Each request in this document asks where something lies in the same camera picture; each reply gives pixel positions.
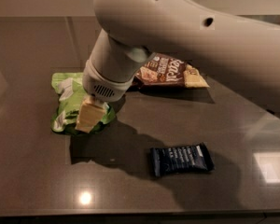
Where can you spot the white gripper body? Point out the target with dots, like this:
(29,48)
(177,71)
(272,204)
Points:
(100,85)

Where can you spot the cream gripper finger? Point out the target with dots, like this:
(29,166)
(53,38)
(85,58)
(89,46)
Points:
(90,113)

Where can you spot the green rice chip bag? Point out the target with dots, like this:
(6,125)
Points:
(71,94)

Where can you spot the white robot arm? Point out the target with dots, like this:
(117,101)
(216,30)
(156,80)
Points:
(240,53)

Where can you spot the brown chip bag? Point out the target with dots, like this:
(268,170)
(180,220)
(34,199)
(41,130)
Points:
(166,71)

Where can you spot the dark blue snack bar wrapper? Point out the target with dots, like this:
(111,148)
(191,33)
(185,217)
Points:
(185,159)

